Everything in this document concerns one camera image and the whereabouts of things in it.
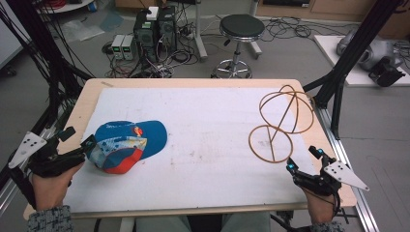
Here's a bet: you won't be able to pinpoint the blue and red cap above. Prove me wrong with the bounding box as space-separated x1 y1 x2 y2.
85 120 168 175

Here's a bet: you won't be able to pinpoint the person's left hand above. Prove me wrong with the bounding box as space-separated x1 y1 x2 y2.
30 161 85 213

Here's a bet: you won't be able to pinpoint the white table mat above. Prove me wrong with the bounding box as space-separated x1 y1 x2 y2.
63 87 319 214

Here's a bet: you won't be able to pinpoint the clear plastic sheet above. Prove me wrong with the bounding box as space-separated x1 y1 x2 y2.
60 18 106 44

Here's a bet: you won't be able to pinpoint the black floor cables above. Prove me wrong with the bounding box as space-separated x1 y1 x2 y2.
259 14 356 44

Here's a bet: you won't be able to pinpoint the wooden ring hat stand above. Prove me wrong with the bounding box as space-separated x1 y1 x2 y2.
248 84 315 164

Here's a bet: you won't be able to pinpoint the right hand-held gripper cable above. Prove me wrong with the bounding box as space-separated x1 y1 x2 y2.
306 188 342 218

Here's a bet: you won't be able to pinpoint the black wrist strap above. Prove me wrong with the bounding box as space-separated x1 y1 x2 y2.
7 166 37 211

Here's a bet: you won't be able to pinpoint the grey power supply unit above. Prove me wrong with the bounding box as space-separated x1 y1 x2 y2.
110 34 126 61
121 34 136 61

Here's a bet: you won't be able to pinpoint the black round stool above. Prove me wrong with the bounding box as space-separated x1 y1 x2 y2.
210 14 266 79

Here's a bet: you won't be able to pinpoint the tangle of cables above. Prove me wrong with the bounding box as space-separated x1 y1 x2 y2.
102 3 202 79

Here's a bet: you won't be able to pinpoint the white desk leg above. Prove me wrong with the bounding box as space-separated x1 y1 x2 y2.
192 0 210 63

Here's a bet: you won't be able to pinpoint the black device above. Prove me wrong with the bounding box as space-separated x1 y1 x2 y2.
367 57 407 88

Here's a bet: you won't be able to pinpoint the grey helmet-like shell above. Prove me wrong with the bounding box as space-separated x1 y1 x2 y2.
336 29 404 73

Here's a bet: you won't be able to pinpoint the person's right hand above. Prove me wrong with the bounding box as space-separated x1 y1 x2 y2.
302 189 338 224

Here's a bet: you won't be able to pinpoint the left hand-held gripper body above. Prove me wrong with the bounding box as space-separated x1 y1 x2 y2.
8 130 88 179

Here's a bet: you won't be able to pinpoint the aluminium rail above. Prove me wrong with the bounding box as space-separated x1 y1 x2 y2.
312 102 381 232

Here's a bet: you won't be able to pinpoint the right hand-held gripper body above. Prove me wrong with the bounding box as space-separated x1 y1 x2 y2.
292 159 370 197

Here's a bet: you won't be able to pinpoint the white box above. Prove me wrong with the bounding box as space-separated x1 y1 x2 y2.
146 6 160 21

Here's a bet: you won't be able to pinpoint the white floor board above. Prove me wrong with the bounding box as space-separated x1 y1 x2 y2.
313 34 410 88

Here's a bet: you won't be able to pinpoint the black frame strut with cables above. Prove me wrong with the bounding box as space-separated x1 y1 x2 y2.
0 0 95 136

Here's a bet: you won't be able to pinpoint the black computer tower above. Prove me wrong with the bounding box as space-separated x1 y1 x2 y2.
132 9 160 63
157 5 178 54

